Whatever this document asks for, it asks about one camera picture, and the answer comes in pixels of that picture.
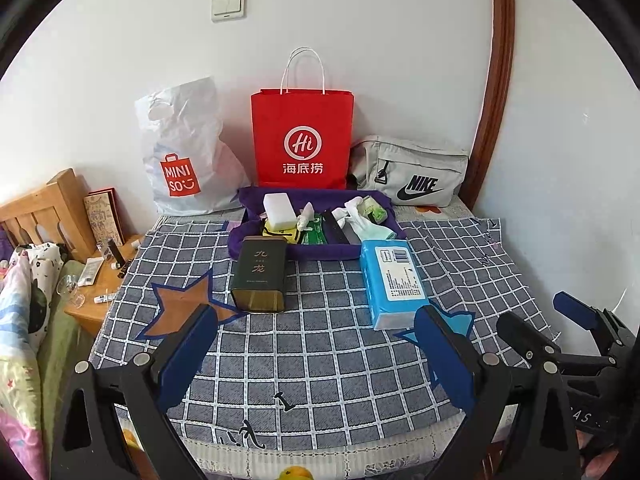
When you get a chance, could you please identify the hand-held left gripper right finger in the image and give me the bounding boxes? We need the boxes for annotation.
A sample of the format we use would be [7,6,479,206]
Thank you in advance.
[414,304,584,480]

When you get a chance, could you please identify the purple fabric tray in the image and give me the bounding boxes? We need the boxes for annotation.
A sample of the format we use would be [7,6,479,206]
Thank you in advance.
[227,185,407,261]

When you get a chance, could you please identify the grey waist bag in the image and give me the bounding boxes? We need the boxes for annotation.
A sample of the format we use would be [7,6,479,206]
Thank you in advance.
[347,134,471,207]

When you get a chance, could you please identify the light green wipes pack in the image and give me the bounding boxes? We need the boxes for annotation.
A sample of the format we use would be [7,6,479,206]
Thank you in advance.
[360,195,389,224]

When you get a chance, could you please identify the white wall light switch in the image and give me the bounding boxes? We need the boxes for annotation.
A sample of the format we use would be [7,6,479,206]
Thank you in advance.
[209,0,247,24]

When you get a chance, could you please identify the brown wooden door frame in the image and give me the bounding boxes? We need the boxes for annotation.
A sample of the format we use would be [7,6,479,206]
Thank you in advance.
[457,0,516,211]

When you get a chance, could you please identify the yellow pouch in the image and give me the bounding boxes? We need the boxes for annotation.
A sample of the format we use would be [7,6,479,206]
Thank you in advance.
[259,218,301,247]

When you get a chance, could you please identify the brown star mat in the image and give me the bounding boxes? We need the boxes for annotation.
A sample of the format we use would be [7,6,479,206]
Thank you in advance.
[137,267,246,342]

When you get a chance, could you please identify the blue star mat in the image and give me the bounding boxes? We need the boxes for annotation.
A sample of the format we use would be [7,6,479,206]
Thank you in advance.
[394,304,476,387]

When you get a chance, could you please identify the red paper shopping bag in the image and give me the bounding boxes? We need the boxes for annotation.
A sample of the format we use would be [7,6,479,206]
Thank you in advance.
[250,47,355,191]

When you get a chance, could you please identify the clear glass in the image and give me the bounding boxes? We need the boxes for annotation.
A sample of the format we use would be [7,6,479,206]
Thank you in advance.
[56,273,87,309]

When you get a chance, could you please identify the wooden headboard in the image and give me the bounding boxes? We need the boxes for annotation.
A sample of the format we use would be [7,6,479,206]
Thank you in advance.
[0,168,96,262]

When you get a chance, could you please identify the green packet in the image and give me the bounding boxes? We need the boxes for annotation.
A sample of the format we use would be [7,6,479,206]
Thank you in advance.
[298,214,326,246]

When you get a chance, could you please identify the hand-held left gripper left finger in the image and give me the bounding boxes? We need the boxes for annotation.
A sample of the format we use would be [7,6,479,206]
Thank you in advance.
[50,302,221,480]

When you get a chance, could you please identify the wooden nightstand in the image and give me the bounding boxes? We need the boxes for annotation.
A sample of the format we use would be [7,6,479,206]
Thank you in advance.
[62,233,146,337]

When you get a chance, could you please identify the white and green glove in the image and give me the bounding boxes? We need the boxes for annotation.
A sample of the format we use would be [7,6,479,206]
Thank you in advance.
[333,197,396,244]

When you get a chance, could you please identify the white plastic shopping bag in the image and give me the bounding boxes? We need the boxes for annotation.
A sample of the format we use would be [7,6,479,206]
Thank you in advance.
[133,77,251,216]

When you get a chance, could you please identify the dark green tea tin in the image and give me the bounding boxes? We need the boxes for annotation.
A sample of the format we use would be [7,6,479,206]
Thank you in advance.
[229,234,290,314]

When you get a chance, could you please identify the blue tissue pack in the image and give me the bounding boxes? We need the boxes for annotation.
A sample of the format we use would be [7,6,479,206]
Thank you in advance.
[359,238,432,331]

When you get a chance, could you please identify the white sponge block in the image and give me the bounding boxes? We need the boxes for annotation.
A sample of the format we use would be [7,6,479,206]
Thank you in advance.
[263,193,296,221]

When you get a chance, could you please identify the grey checkered tablecloth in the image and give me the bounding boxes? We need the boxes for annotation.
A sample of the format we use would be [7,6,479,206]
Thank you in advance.
[90,215,559,454]

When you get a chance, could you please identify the patterned book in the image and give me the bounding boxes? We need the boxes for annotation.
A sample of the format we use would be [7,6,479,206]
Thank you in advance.
[82,187,126,249]

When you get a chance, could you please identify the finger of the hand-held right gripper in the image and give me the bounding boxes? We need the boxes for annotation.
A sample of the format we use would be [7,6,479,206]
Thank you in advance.
[552,290,632,357]
[496,310,565,376]

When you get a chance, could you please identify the printed bedding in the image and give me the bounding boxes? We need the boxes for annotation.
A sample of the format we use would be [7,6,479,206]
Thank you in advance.
[0,242,82,480]

